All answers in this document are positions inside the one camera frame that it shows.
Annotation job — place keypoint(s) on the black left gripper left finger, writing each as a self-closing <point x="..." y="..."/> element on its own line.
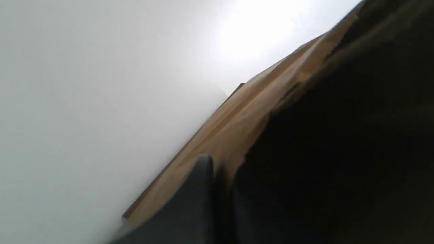
<point x="187" y="218"/>

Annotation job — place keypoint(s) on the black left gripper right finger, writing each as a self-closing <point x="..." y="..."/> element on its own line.
<point x="259" y="220"/>

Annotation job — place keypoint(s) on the brown paper bag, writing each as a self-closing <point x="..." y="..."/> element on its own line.
<point x="339" y="133"/>

